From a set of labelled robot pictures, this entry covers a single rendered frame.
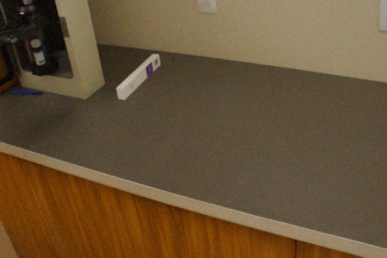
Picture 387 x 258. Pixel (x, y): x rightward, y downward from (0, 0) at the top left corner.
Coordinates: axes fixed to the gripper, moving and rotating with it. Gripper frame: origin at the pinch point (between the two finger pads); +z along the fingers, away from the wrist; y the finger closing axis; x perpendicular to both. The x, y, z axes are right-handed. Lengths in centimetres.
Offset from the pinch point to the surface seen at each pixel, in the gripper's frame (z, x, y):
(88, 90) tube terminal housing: 3.1, 24.9, -15.2
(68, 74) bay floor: 2.7, 19.8, -8.1
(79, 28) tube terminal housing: 5.8, 3.6, -15.0
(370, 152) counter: 4, 27, -107
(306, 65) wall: 45, 26, -77
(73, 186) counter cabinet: -26, 39, -29
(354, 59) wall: 45, 22, -93
